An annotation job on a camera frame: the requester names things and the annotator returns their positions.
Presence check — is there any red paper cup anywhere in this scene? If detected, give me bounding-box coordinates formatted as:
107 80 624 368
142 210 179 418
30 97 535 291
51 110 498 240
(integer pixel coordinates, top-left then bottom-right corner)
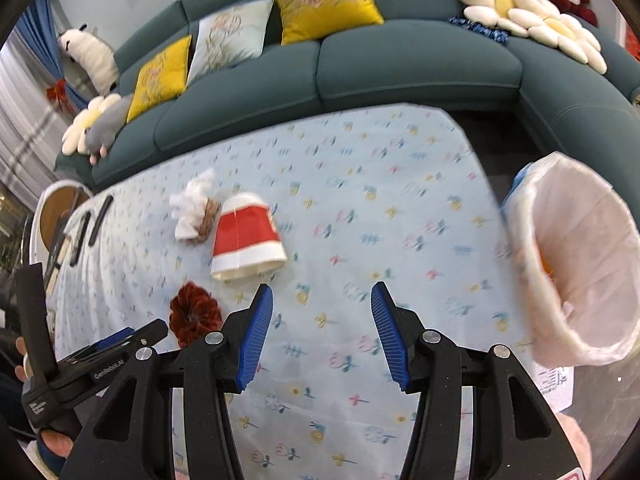
210 191 288 282

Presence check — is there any dark red scrunchie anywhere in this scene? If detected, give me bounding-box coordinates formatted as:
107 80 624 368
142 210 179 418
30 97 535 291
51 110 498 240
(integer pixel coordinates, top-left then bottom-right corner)
169 281 224 350

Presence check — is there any pink fleece blanket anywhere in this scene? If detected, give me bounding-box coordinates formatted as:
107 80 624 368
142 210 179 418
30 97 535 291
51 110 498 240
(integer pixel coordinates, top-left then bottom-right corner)
552 410 593 480

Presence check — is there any white lined trash bin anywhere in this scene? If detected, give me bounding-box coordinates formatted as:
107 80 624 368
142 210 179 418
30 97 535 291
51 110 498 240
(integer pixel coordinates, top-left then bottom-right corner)
500 151 640 368

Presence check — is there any brown woven item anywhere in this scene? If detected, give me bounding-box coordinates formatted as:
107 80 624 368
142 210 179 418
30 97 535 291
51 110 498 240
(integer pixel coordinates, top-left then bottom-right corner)
192 199 223 243

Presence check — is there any long white plush toy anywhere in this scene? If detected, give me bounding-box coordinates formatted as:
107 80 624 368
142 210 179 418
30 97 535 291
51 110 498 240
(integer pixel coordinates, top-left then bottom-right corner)
56 23 121 97

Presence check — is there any blue curtain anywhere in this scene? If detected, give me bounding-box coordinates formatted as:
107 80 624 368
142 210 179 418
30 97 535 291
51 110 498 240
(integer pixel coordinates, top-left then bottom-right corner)
22 0 88 113

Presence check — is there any floral light blue tablecloth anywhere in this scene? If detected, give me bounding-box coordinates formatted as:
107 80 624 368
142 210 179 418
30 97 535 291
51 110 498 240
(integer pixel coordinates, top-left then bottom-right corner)
45 102 551 480

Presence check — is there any white rimmed wooden chair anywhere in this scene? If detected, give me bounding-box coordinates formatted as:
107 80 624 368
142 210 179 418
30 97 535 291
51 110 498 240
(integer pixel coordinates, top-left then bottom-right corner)
30 182 93 271

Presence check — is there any grey plush toy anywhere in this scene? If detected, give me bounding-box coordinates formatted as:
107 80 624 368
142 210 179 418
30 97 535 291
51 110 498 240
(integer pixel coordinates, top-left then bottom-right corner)
85 95 136 166

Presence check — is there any slim black remote control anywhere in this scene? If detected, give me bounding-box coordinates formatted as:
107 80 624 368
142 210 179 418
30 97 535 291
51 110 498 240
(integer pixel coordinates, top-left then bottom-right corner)
87 195 115 247

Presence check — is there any person's left hand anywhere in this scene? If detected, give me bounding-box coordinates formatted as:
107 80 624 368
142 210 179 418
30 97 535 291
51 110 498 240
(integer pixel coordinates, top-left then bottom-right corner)
14 337 76 458

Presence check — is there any crumpled white tissue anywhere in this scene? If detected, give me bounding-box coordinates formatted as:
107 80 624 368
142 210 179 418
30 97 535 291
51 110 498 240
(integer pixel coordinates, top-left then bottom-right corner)
169 169 217 241

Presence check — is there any red curtain tie bow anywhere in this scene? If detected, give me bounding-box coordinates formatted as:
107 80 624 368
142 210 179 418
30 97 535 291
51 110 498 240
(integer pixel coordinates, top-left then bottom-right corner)
46 79 68 111

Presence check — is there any blue knitted cloth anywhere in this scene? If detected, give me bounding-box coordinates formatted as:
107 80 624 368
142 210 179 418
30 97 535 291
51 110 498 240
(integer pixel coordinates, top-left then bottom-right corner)
447 16 511 45

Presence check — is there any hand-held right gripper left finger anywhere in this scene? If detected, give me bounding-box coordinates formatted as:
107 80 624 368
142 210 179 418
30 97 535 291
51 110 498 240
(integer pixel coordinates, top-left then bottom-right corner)
59 283 275 480

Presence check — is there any light blue embroidered pillow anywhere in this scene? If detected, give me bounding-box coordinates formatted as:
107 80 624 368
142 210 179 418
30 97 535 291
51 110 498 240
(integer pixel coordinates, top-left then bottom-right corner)
186 0 275 86

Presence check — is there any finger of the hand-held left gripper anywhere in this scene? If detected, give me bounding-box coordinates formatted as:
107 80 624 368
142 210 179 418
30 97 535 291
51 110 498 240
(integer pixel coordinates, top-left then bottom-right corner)
75 326 136 359
65 319 169 367

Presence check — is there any white sheer curtain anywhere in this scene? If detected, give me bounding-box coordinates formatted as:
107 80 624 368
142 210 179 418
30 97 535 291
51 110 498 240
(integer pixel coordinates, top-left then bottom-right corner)
0 42 63 191

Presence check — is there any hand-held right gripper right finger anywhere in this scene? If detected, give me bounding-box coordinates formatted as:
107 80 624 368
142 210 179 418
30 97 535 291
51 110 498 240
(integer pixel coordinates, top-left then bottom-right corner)
370 281 576 480

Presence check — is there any wide black remote control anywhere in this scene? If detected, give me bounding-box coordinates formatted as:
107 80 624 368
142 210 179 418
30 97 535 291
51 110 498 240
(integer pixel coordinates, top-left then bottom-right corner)
67 211 92 267

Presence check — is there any white printed paper sheet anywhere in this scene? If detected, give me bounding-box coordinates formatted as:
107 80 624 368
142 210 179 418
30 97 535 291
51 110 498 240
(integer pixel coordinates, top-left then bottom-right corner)
532 365 576 408

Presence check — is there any teal sectional sofa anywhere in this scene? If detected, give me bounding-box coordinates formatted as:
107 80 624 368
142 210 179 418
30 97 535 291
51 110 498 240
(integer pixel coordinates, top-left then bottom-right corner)
54 0 640 191

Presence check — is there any yellow embroidered pillow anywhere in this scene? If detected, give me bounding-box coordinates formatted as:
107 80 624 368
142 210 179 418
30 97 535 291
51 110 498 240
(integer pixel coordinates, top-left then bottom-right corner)
270 0 385 46
126 35 193 123

